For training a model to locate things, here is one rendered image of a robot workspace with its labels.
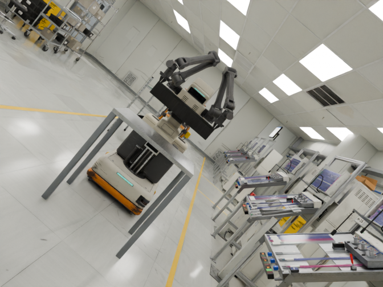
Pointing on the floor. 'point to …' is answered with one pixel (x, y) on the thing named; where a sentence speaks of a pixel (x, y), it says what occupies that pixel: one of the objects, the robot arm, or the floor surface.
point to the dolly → (35, 5)
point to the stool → (9, 18)
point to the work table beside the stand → (167, 151)
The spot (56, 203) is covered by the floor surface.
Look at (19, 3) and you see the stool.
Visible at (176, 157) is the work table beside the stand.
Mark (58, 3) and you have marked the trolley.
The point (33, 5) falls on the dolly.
